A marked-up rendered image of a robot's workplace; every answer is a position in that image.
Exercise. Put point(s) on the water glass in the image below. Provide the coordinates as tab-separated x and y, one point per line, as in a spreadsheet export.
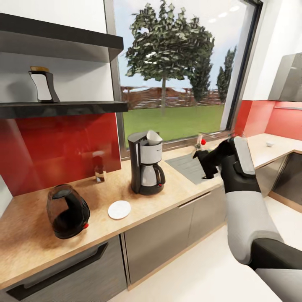
100	172

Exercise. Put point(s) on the electric kettle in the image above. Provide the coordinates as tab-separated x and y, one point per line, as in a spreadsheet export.
67	211

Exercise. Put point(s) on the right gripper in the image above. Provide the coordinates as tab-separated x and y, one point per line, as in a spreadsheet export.
208	166

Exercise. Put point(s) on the drop in sink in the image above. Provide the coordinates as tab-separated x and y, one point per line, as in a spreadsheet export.
192	168

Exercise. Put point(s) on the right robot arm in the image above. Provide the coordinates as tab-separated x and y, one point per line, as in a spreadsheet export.
253	237

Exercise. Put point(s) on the bottle of coffee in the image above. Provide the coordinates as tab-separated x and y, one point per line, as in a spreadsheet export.
43	80

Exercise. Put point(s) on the dishwasher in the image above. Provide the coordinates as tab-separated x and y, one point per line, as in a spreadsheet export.
94	275

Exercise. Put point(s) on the paper coffee filter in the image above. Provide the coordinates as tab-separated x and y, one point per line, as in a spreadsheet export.
153	138

